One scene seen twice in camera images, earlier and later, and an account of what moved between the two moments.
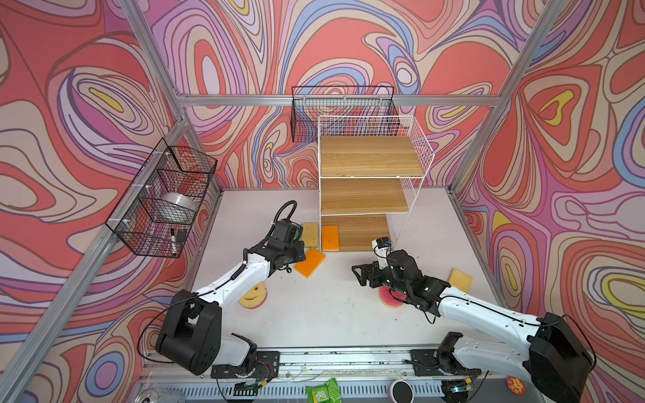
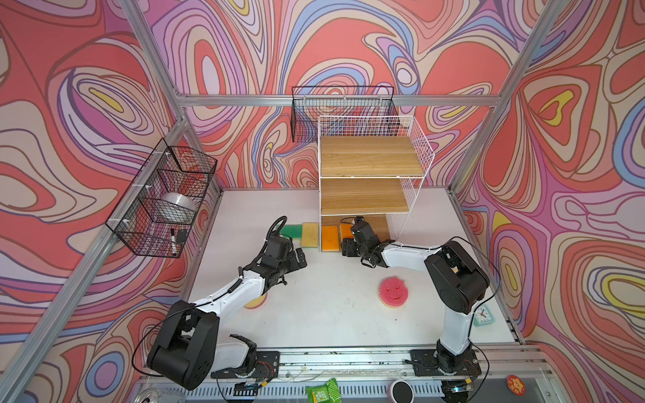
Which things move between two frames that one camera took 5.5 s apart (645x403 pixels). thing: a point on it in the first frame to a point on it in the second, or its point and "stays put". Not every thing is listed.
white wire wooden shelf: x=369 y=170 stays put
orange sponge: x=330 y=238 stays put
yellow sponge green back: x=310 y=234 stays put
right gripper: x=373 y=269 to x=347 y=244
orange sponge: x=310 y=265 to x=346 y=231
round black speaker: x=401 y=391 stays put
